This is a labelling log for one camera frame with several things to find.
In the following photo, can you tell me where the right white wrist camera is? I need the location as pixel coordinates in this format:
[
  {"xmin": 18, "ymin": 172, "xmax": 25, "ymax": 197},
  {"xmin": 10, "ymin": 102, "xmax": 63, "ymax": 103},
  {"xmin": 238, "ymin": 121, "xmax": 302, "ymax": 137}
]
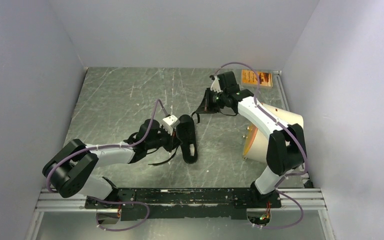
[{"xmin": 210, "ymin": 76, "xmax": 222, "ymax": 93}]

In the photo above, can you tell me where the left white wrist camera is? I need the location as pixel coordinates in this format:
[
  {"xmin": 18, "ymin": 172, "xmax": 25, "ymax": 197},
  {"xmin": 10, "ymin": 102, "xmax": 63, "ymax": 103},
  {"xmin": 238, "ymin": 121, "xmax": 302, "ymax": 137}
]
[{"xmin": 162, "ymin": 115, "xmax": 180, "ymax": 135}]

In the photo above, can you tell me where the black canvas shoe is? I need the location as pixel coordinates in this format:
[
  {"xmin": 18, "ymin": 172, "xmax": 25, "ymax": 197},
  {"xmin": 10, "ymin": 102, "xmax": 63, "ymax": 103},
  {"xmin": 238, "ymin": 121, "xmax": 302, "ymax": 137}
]
[{"xmin": 148, "ymin": 110, "xmax": 202, "ymax": 167}]

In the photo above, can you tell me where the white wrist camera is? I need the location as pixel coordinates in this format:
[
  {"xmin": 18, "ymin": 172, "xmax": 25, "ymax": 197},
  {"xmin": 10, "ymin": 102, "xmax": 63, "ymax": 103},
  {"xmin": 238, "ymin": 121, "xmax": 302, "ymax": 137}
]
[
  {"xmin": 210, "ymin": 76, "xmax": 222, "ymax": 93},
  {"xmin": 162, "ymin": 115, "xmax": 180, "ymax": 135}
]

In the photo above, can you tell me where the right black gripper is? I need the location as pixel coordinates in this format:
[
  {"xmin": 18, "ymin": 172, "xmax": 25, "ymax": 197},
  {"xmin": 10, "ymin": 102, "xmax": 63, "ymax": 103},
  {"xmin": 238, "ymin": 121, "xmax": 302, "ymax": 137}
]
[{"xmin": 196, "ymin": 87, "xmax": 227, "ymax": 114}]

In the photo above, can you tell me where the orange book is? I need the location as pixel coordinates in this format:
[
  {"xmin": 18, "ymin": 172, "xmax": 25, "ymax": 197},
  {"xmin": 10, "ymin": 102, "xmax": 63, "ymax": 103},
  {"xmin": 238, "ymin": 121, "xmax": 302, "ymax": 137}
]
[{"xmin": 240, "ymin": 69, "xmax": 273, "ymax": 88}]

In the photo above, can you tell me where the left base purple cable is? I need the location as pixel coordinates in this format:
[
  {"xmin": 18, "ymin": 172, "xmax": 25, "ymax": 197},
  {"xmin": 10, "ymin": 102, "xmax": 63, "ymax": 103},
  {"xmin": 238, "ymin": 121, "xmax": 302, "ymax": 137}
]
[{"xmin": 89, "ymin": 197, "xmax": 151, "ymax": 232}]

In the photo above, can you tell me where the aluminium frame rail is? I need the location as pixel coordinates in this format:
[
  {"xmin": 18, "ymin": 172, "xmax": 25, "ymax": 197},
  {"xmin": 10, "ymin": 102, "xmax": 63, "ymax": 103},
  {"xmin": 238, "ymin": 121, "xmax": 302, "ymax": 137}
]
[{"xmin": 34, "ymin": 188, "xmax": 327, "ymax": 213}]

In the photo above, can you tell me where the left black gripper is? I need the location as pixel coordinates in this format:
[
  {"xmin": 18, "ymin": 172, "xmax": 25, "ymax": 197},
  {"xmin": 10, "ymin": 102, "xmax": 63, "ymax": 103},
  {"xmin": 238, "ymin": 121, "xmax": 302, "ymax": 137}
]
[{"xmin": 146, "ymin": 124, "xmax": 183, "ymax": 152}]

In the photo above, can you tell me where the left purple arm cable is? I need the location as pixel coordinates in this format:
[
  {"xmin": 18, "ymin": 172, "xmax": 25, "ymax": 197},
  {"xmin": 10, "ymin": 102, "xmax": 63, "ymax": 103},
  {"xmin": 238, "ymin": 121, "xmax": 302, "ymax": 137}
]
[{"xmin": 45, "ymin": 98, "xmax": 170, "ymax": 194}]

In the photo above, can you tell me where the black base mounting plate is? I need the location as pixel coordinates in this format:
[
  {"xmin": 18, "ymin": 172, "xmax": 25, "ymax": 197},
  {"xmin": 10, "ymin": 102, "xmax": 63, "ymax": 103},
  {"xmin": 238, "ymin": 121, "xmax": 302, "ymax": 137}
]
[{"xmin": 85, "ymin": 187, "xmax": 281, "ymax": 221}]

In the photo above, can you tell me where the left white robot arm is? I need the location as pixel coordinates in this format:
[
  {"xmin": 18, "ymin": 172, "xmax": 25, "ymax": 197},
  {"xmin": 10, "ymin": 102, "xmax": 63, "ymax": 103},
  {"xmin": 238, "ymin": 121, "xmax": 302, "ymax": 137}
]
[{"xmin": 42, "ymin": 115, "xmax": 180, "ymax": 208}]

